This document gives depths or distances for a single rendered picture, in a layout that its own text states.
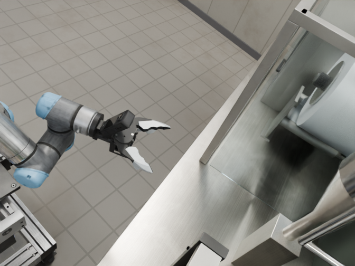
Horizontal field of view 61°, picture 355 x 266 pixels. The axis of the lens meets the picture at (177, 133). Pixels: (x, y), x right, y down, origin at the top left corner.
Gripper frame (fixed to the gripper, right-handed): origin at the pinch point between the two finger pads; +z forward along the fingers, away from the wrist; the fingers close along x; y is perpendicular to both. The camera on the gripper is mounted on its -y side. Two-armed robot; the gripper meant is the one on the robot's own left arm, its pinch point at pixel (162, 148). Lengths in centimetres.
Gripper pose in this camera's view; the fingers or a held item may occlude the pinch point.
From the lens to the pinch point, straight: 82.7
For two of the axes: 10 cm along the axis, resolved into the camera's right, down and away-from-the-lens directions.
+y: -2.4, 4.8, 8.4
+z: 9.2, 3.8, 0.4
